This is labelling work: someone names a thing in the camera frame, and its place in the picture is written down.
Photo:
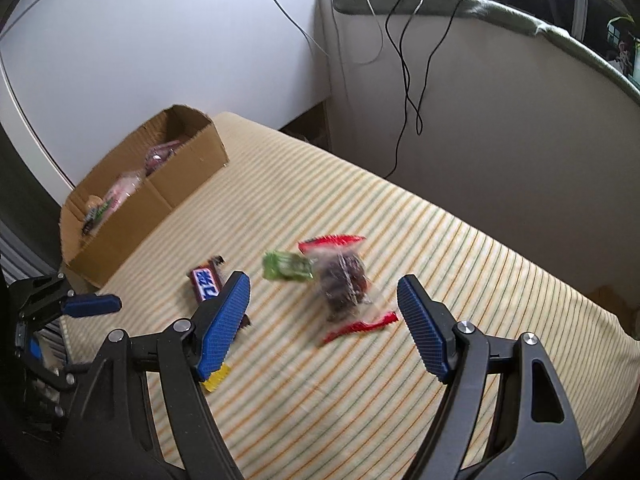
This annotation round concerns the brown cardboard box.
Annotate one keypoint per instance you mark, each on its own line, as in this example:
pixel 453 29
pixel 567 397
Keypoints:
pixel 97 256

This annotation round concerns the clear bag dark red pastry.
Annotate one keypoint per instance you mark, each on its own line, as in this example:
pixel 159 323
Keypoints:
pixel 158 155

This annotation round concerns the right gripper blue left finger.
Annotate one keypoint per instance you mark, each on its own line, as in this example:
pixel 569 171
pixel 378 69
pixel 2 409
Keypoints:
pixel 216 339

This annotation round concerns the red-edged bag dark snack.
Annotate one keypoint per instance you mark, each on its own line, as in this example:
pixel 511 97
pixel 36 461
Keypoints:
pixel 353 304

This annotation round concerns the small green wrapped candy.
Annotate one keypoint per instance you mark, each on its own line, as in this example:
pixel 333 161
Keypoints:
pixel 286 266

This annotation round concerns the potted spider plant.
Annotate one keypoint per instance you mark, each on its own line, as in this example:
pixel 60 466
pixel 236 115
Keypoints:
pixel 620 32

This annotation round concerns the yellow candy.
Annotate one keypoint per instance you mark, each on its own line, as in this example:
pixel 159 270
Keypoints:
pixel 215 379

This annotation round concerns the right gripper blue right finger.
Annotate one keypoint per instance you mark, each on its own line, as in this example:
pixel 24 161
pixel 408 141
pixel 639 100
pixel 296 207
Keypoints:
pixel 431 326

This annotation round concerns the snickers bar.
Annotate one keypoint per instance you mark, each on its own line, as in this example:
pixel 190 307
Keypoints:
pixel 208 282

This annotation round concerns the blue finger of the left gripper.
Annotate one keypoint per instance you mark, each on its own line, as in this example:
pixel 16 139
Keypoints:
pixel 92 305

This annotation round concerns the green candy packet in box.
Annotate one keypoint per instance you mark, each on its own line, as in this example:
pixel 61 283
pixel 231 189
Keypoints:
pixel 96 215

